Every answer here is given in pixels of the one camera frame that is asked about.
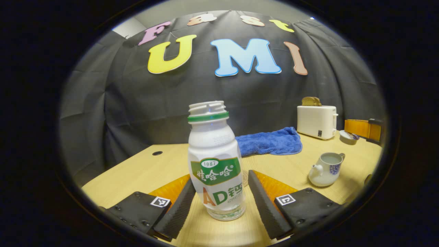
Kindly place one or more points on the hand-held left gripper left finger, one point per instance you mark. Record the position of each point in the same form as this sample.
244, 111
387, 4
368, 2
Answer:
178, 212

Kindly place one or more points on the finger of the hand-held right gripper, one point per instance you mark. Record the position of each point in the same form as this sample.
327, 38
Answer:
358, 128

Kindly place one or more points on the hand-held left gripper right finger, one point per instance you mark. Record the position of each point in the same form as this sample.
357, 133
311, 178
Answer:
265, 209

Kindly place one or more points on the white teacup lid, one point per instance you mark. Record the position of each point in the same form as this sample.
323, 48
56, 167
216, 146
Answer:
347, 137

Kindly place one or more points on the round brown coaster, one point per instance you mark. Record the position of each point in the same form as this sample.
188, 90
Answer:
245, 178

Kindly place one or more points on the white blue-patterned teacup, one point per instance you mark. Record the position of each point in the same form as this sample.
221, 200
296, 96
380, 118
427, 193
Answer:
322, 173

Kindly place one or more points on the white green-label water bottle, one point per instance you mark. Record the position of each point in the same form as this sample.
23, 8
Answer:
214, 147

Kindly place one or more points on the white toaster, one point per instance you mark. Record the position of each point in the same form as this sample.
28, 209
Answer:
315, 120

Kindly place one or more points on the brown toast slices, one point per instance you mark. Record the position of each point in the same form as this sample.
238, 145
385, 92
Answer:
311, 101

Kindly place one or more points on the blue towel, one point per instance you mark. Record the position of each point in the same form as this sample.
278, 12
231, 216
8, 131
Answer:
271, 142

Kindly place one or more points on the black backdrop cloth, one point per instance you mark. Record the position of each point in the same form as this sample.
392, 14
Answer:
144, 103

